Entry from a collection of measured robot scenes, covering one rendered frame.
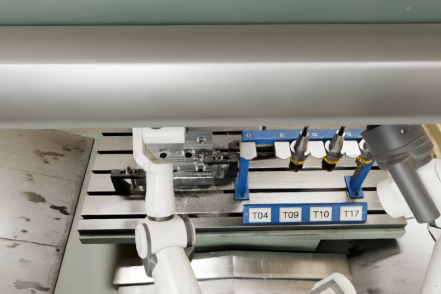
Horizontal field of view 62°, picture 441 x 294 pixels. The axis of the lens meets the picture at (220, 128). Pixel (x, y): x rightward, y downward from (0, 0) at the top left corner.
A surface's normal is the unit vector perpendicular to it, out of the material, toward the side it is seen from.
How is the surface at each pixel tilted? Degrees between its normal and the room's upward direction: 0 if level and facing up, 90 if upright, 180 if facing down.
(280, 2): 90
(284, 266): 7
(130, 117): 90
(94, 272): 0
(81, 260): 0
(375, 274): 24
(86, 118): 90
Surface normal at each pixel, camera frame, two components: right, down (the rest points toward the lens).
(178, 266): 0.20, -0.83
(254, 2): 0.03, 0.75
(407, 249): -0.40, -0.60
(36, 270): 0.41, -0.62
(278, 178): 0.00, -0.66
